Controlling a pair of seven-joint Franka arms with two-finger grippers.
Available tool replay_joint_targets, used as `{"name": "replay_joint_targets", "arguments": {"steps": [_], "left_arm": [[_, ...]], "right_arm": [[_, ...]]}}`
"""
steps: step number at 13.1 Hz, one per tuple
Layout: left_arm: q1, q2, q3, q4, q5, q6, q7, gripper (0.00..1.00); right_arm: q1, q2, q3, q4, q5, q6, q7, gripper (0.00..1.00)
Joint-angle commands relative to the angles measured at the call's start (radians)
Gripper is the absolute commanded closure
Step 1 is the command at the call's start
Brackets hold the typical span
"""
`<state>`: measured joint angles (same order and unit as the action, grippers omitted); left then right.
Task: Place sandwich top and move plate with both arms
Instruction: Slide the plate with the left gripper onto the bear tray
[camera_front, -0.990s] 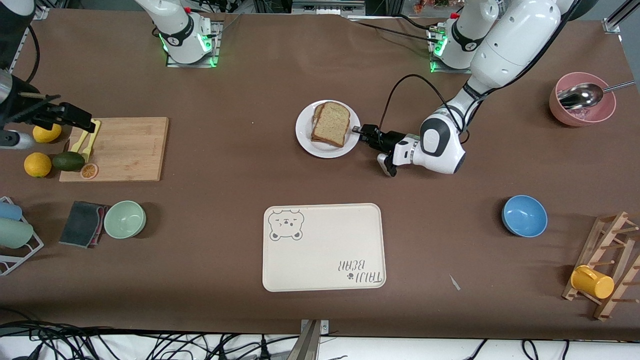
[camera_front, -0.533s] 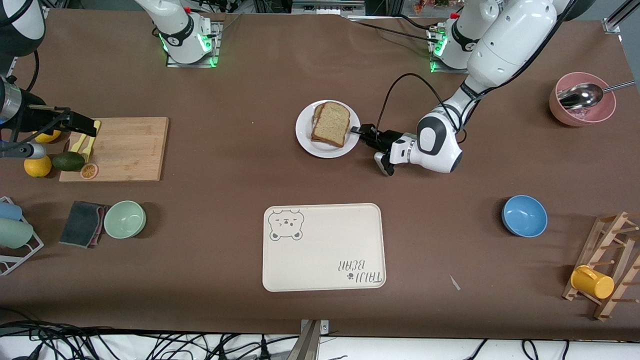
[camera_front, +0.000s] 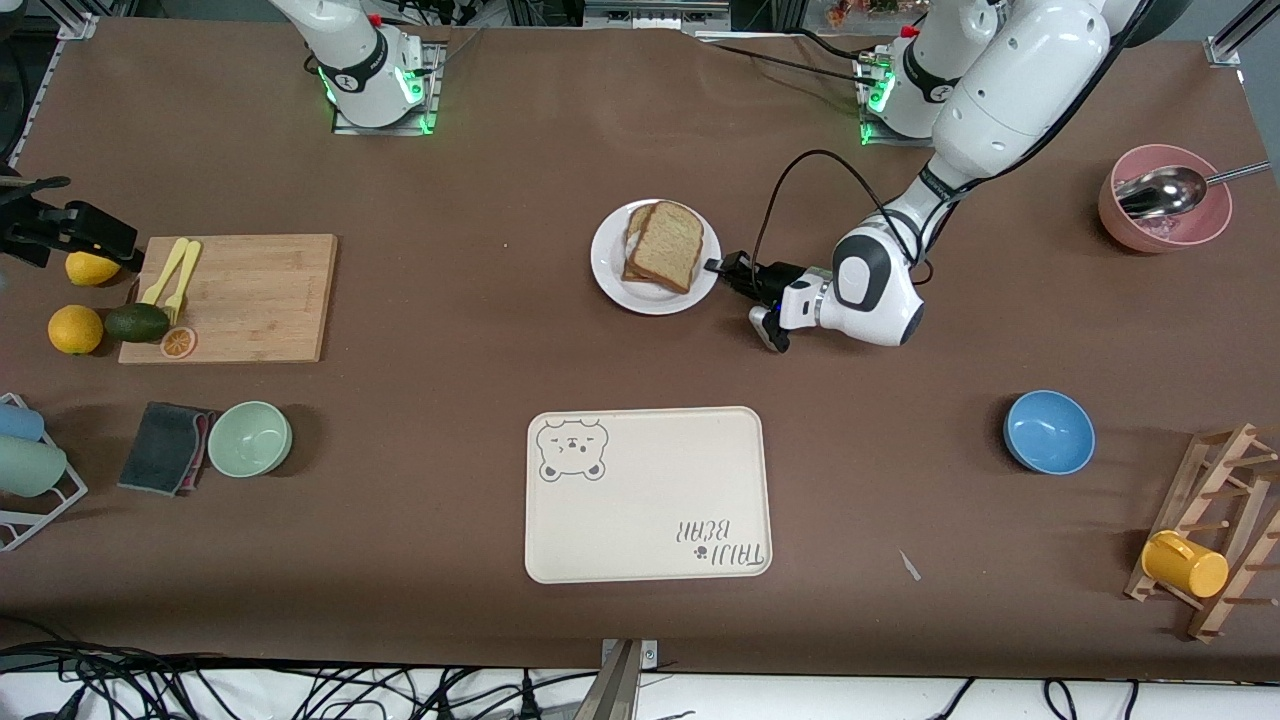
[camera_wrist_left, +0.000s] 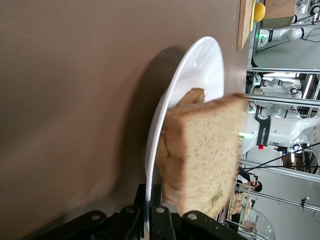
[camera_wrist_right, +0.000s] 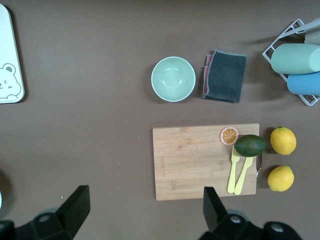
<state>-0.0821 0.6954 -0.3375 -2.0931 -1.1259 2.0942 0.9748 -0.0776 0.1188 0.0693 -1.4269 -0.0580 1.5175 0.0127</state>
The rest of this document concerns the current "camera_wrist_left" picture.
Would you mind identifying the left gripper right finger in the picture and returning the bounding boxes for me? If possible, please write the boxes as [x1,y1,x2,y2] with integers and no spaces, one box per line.
[149,184,241,240]

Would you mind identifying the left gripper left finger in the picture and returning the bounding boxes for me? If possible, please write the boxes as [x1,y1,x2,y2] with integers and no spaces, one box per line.
[74,184,148,240]

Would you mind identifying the round white plate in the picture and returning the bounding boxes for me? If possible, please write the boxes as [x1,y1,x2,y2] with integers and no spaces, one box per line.
[144,36,225,237]

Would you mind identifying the clear plastic dome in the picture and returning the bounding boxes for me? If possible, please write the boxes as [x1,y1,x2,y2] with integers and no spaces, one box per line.
[239,207,277,240]

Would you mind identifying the person with dark hair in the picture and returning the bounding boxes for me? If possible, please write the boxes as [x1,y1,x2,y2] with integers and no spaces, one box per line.
[236,166,264,194]

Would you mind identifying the wooden cutting board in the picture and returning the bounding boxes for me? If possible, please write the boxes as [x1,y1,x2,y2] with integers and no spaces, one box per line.
[236,0,257,51]

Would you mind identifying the yellow lemon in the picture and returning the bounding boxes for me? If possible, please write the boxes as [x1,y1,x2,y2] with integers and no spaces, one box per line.
[253,2,266,23]

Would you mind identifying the brown cardboard box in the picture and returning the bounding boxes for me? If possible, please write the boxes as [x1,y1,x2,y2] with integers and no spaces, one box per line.
[261,0,298,29]

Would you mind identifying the wire basket of bread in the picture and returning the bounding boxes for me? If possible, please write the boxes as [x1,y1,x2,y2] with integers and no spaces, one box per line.
[229,191,254,221]

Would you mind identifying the aluminium background frame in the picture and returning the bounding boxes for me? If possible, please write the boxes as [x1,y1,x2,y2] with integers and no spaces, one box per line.
[246,0,320,181]

